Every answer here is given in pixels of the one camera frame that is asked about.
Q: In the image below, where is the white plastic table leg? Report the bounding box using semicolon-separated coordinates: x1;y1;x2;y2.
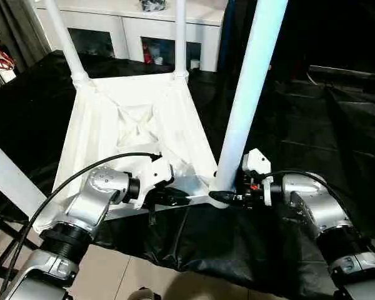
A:
42;0;91;88
172;0;189;82
209;0;289;209
0;134;48;219

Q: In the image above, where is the grey curtain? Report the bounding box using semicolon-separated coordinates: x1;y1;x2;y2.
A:
0;0;51;66

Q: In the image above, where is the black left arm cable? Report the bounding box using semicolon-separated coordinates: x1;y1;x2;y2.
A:
0;152;163;294

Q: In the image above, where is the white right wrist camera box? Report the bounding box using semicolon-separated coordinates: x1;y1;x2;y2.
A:
241;148;273;204

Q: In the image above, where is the black metal table frame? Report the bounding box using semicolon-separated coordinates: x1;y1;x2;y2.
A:
0;209;41;279

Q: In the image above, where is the white plastic table top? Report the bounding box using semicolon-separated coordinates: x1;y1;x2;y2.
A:
34;70;229;233

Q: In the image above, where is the dark object on cabinet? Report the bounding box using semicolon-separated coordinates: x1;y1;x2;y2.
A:
141;0;168;12

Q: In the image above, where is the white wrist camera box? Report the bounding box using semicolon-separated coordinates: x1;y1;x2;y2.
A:
130;156;176;210
241;148;273;204

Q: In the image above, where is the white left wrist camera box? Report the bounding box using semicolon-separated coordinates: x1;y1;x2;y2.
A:
130;156;176;210

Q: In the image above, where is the black plastic mat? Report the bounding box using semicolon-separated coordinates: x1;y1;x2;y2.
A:
0;49;375;299

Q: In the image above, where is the black horizontal rail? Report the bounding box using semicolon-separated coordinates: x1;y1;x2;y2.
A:
307;65;375;82

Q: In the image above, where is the white cabinet with glass doors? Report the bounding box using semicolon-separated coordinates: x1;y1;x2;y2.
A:
34;0;229;71

